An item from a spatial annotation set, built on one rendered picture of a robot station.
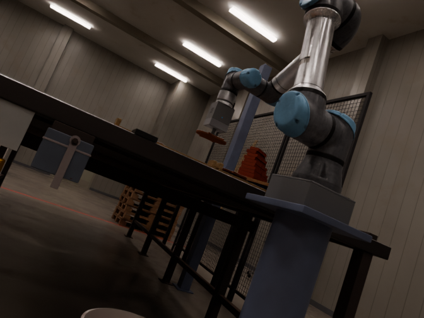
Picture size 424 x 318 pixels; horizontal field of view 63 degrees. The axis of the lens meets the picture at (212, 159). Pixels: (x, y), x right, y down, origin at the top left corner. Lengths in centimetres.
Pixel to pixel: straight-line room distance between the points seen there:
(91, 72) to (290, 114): 1214
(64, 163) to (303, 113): 68
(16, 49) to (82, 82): 215
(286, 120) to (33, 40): 1234
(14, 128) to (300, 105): 79
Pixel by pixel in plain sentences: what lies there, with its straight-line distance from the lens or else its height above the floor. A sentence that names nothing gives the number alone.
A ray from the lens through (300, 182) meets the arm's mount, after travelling 99.
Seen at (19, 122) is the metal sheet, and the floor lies 81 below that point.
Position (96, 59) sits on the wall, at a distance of 1308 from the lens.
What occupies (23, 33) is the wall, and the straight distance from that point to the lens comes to 1313.
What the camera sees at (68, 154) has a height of 78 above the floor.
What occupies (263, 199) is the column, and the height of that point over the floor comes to 86.
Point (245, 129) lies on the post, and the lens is 351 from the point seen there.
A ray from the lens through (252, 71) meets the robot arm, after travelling 136.
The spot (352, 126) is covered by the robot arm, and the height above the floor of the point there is 115.
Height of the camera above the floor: 77
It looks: 8 degrees up
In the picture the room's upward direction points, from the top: 21 degrees clockwise
